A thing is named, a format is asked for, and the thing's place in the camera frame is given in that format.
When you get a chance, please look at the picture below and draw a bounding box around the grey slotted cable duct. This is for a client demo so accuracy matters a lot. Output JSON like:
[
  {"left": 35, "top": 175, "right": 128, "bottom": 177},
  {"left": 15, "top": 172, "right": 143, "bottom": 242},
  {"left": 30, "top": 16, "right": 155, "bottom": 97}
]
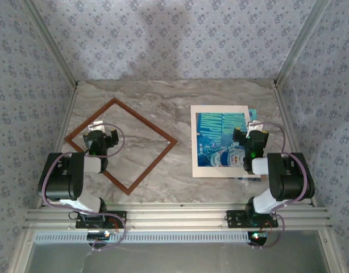
[{"left": 34, "top": 230, "right": 252, "bottom": 245}]

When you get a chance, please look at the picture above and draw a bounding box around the aluminium mounting rail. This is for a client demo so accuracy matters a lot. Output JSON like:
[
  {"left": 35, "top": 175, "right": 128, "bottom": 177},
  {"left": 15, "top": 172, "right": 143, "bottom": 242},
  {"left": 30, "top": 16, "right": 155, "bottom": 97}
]
[{"left": 23, "top": 202, "right": 333, "bottom": 230}]

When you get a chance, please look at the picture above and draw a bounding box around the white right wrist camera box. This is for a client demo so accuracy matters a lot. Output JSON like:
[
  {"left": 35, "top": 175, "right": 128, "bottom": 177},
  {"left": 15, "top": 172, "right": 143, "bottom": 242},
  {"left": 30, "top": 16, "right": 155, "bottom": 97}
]
[{"left": 247, "top": 121, "right": 263, "bottom": 134}]

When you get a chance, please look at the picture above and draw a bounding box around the aluminium side rail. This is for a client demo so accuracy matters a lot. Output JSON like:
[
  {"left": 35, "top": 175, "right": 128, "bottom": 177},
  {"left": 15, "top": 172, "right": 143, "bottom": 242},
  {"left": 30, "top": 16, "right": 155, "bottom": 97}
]
[
  {"left": 35, "top": 84, "right": 80, "bottom": 210},
  {"left": 272, "top": 82, "right": 319, "bottom": 208}
]

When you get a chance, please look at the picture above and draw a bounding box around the grey metal panel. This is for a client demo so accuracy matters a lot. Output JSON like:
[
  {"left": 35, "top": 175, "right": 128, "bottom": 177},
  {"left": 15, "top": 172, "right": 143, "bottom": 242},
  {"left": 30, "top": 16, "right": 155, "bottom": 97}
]
[{"left": 26, "top": 241, "right": 331, "bottom": 273}]

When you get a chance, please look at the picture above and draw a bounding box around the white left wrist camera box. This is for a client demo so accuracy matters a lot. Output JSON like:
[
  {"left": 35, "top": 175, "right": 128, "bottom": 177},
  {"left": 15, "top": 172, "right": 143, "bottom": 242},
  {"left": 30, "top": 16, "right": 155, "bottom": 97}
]
[{"left": 88, "top": 121, "right": 106, "bottom": 133}]

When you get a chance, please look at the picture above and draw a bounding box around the white mat board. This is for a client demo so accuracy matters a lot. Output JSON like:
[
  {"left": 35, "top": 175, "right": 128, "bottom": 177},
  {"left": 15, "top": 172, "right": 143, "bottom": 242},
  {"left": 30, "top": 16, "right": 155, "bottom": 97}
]
[{"left": 190, "top": 105, "right": 262, "bottom": 179}]

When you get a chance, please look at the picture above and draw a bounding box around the aluminium corner post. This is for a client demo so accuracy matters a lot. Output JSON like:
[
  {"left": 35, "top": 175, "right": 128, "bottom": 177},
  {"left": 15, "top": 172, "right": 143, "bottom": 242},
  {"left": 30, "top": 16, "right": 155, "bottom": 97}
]
[
  {"left": 273, "top": 0, "right": 333, "bottom": 88},
  {"left": 20, "top": 0, "right": 79, "bottom": 88}
]

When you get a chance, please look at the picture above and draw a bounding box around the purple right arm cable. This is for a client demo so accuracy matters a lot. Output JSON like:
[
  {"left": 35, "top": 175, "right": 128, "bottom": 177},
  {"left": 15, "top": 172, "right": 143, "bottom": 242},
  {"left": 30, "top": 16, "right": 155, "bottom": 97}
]
[{"left": 252, "top": 121, "right": 316, "bottom": 250}]

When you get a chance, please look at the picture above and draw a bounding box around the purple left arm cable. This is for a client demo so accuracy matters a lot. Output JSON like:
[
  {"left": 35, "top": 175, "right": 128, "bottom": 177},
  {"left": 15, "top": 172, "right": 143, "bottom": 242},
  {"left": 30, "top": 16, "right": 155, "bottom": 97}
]
[{"left": 40, "top": 122, "right": 128, "bottom": 251}]

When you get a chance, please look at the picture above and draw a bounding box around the aluminium frame leg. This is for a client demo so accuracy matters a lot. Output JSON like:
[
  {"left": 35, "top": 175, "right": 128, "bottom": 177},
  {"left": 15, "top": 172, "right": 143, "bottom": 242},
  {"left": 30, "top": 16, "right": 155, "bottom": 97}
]
[
  {"left": 9, "top": 230, "right": 36, "bottom": 273},
  {"left": 318, "top": 230, "right": 346, "bottom": 273}
]

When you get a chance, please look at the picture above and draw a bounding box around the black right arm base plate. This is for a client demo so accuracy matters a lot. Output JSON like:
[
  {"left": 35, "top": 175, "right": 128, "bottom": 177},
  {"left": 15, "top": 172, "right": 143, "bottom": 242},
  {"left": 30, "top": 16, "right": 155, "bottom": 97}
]
[{"left": 226, "top": 210, "right": 279, "bottom": 229}]

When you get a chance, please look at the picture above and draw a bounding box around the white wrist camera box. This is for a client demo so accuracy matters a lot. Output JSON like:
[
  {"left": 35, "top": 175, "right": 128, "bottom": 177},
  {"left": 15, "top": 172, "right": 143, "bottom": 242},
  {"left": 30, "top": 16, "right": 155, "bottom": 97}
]
[
  {"left": 88, "top": 121, "right": 106, "bottom": 133},
  {"left": 247, "top": 121, "right": 263, "bottom": 134}
]

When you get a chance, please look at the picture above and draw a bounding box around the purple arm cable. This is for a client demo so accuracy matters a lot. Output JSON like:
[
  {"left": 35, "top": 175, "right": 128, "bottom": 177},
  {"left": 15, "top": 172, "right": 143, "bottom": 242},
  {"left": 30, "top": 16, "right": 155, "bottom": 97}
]
[
  {"left": 40, "top": 122, "right": 128, "bottom": 251},
  {"left": 252, "top": 121, "right": 316, "bottom": 250}
]

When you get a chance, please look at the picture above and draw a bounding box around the blue poster photo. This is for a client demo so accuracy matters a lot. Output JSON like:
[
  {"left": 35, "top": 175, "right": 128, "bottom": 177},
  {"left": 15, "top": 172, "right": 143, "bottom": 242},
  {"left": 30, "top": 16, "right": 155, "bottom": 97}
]
[{"left": 196, "top": 107, "right": 258, "bottom": 185}]

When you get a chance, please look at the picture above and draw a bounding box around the brown wooden picture frame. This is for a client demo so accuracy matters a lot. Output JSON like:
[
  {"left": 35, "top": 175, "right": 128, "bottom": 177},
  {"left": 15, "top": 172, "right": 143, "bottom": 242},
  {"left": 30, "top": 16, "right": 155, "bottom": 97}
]
[{"left": 64, "top": 97, "right": 178, "bottom": 196}]

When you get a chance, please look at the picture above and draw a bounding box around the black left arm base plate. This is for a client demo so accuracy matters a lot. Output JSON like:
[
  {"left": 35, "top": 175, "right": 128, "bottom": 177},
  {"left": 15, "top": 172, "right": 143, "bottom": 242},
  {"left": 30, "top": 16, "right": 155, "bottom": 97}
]
[{"left": 76, "top": 210, "right": 127, "bottom": 230}]

